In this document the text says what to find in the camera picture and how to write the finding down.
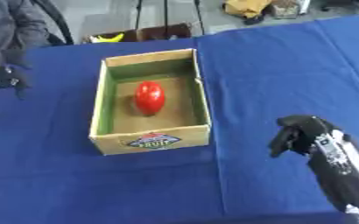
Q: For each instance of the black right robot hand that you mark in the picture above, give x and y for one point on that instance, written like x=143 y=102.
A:
x=324 y=157

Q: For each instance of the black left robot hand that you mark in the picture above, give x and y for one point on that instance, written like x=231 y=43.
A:
x=8 y=78

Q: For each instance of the brown cardboard box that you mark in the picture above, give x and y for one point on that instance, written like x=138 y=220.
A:
x=152 y=32

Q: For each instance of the tan cardboard box green inside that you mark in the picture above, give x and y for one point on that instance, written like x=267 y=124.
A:
x=152 y=139

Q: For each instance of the person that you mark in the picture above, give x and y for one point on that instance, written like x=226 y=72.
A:
x=13 y=26

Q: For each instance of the yellow toy banana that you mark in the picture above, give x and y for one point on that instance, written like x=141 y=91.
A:
x=109 y=38

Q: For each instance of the red toy pepper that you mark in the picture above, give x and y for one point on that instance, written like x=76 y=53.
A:
x=149 y=97

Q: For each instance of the black tripod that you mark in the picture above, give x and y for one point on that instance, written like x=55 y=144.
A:
x=165 y=17

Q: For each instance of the yellow bag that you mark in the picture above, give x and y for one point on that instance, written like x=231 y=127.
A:
x=246 y=7

